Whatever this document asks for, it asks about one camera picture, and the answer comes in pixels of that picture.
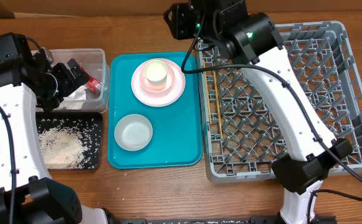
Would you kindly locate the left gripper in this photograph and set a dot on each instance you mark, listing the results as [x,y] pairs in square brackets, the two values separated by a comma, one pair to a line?
[68,81]

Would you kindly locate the white napkin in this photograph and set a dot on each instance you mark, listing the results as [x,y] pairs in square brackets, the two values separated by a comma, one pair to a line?
[79,94]

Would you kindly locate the small grey-white bowl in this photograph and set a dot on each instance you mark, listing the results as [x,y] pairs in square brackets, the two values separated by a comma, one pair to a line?
[133,132]

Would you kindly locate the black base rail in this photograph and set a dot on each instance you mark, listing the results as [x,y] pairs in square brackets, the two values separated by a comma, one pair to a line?
[252,220]

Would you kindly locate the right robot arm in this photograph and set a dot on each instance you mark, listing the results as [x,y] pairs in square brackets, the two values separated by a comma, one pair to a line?
[253,44]

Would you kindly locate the teal serving tray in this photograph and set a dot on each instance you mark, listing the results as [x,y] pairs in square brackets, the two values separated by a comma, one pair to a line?
[177,128]

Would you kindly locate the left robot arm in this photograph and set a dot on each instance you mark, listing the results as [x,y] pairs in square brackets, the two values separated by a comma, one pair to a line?
[28,194]

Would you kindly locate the wooden chopstick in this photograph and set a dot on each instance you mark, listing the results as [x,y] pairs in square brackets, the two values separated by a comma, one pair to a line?
[208,98]
[217,103]

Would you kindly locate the black tray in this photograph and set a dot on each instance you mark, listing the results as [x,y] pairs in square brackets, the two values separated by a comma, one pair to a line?
[93,124]

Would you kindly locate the grey dishwasher rack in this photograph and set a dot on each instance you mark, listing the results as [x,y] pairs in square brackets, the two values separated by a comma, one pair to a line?
[322,60]

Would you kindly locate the clear plastic bin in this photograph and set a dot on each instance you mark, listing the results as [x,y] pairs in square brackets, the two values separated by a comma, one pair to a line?
[95,63]

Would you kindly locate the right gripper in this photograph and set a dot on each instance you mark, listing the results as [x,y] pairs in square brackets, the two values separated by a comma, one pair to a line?
[183,31]

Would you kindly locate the white round plate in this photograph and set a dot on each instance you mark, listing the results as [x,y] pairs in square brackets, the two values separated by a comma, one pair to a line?
[159,99]

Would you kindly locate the red snack wrapper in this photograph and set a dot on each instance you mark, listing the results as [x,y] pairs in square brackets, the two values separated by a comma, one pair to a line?
[93,84]

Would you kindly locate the rice grains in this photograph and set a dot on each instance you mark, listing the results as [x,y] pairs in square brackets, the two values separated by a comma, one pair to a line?
[62,147]

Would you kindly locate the cream cup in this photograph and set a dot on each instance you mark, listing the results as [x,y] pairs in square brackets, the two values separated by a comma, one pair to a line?
[156,73]

